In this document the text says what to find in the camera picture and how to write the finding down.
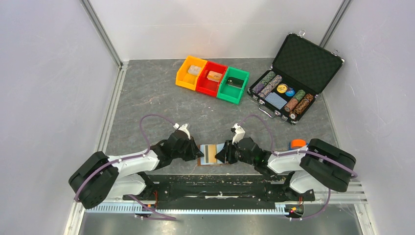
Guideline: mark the yellow plastic bin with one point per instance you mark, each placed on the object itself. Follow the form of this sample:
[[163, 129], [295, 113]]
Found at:
[[186, 80]]

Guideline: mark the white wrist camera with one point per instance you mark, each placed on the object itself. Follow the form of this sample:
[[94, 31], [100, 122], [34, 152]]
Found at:
[[183, 128], [238, 132]]

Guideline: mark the green plastic bin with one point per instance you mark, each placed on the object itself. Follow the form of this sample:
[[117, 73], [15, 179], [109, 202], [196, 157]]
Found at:
[[229, 93]]

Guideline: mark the card stack in yellow bin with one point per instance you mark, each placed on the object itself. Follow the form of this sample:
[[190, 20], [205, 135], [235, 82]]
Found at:
[[194, 70]]

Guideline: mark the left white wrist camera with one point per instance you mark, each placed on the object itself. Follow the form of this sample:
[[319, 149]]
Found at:
[[183, 128]]

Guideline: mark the orange blue tape roll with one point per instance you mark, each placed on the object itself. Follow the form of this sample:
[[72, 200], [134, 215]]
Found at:
[[297, 143]]

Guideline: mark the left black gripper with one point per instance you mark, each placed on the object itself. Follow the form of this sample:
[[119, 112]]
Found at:
[[195, 152]]

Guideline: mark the card stack in red bin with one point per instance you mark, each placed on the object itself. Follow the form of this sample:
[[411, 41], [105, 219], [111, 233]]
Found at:
[[214, 76]]

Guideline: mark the black poker chip case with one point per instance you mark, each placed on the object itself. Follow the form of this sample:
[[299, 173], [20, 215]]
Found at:
[[305, 67]]

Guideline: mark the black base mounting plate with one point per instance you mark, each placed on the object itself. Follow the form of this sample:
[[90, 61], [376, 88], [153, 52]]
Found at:
[[219, 192]]

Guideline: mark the brown leather card holder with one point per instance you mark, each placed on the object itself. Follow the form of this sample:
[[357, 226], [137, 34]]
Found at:
[[201, 160]]

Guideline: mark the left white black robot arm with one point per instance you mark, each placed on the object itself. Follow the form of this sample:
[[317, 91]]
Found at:
[[103, 177]]

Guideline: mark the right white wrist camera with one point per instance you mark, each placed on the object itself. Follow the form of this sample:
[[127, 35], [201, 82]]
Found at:
[[238, 132]]

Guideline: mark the blue playing card deck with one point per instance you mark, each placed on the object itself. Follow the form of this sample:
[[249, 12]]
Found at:
[[276, 100]]

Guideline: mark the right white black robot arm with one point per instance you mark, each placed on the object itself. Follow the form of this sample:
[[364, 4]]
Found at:
[[317, 165]]

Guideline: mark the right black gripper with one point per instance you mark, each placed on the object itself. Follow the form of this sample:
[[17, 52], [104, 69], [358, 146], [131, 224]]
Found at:
[[227, 151]]

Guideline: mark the red plastic bin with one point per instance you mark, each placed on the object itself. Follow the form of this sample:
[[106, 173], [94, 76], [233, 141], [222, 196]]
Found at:
[[206, 86]]

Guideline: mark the yellow dealer button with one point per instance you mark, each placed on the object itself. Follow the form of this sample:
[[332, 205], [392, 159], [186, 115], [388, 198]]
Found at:
[[282, 88]]

